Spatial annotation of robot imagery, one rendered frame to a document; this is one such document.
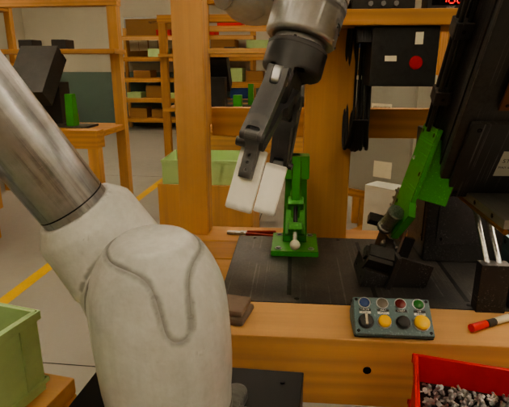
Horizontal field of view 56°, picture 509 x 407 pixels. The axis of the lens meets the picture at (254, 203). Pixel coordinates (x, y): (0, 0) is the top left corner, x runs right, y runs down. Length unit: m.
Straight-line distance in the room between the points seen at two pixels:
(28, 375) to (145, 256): 0.56
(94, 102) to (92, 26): 1.74
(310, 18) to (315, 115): 0.86
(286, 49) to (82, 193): 0.33
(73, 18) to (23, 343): 11.62
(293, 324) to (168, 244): 0.51
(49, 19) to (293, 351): 12.03
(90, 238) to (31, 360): 0.41
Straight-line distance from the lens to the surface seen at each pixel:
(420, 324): 0.98
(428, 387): 0.91
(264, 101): 0.52
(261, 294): 1.10
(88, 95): 12.31
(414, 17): 1.33
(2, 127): 0.65
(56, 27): 12.61
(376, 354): 0.98
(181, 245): 0.53
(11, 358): 0.99
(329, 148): 1.44
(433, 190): 1.13
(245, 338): 0.96
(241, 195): 0.52
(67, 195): 0.67
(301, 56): 0.57
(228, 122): 1.53
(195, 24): 1.45
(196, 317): 0.52
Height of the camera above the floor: 1.40
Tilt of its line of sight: 16 degrees down
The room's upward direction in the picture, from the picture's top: straight up
